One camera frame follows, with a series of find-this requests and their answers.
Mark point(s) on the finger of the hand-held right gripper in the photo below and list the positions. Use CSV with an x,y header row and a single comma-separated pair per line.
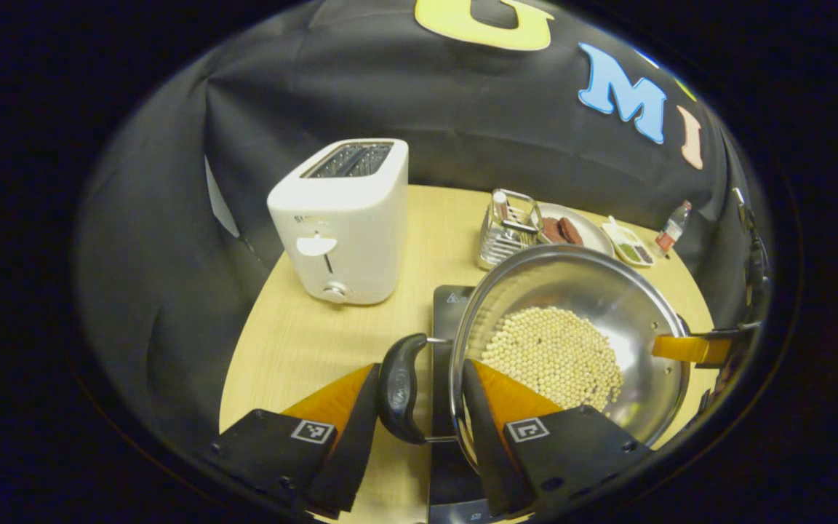
x,y
688,349

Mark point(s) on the clear glass container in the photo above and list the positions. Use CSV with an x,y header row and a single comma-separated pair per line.
x,y
508,233

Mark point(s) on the clear water bottle red label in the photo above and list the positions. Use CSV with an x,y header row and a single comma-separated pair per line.
x,y
673,227

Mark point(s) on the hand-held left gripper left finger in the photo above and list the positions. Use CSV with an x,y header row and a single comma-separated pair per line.
x,y
353,451

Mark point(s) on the black induction cooktop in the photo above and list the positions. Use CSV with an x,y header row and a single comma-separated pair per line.
x,y
444,386

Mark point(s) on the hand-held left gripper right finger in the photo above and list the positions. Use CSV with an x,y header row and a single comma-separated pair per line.
x,y
488,451

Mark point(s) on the white divided dish of beans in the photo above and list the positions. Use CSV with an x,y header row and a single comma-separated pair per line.
x,y
630,247

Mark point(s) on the steel pot with soybeans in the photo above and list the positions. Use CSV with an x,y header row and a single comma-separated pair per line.
x,y
557,349

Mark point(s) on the white toaster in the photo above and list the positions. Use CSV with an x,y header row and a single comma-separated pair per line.
x,y
346,225

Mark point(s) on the white plate with meat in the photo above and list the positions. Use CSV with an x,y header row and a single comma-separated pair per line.
x,y
586,229

